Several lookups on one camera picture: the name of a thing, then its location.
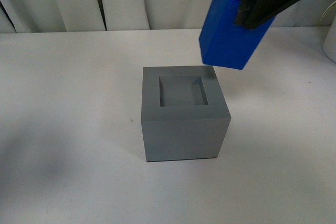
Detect white plant pot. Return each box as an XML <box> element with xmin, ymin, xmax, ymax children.
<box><xmin>322</xmin><ymin>18</ymin><xmax>336</xmax><ymax>62</ymax></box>

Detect blue block part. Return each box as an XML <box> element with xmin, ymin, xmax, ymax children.
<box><xmin>198</xmin><ymin>0</ymin><xmax>274</xmax><ymax>70</ymax></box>

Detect green plant leaves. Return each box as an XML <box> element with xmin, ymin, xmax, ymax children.
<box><xmin>320</xmin><ymin>1</ymin><xmax>336</xmax><ymax>21</ymax></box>

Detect white curtain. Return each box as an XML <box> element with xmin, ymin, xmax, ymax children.
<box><xmin>0</xmin><ymin>0</ymin><xmax>336</xmax><ymax>34</ymax></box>

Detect gray base block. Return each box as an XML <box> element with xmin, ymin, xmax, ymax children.
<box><xmin>141</xmin><ymin>66</ymin><xmax>231</xmax><ymax>162</ymax></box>

